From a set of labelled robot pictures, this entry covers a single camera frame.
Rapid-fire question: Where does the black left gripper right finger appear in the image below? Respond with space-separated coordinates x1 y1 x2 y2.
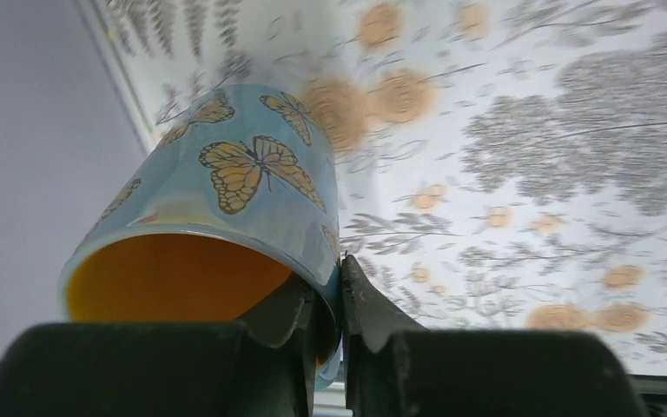
340 255 647 416

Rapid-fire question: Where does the floral table mat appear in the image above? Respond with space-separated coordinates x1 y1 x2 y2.
78 1 667 376

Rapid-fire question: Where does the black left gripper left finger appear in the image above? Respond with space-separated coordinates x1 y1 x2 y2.
0 276 317 416

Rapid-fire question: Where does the blue butterfly mug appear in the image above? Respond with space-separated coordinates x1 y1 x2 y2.
60 83 341 390

